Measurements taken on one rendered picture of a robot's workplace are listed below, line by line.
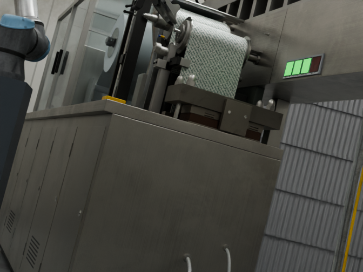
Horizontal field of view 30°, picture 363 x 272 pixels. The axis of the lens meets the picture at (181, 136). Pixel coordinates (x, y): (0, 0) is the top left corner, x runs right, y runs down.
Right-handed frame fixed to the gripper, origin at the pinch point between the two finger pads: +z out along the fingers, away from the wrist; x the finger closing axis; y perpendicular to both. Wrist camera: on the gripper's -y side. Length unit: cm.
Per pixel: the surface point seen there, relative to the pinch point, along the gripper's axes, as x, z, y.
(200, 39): -3.4, 10.9, 5.2
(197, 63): -3.5, 18.1, -0.8
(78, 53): 99, -7, -14
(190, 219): -29, 56, -42
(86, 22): 99, -18, -2
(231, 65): -3.5, 26.0, 10.4
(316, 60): -45, 34, 20
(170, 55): 3.9, 10.3, -5.7
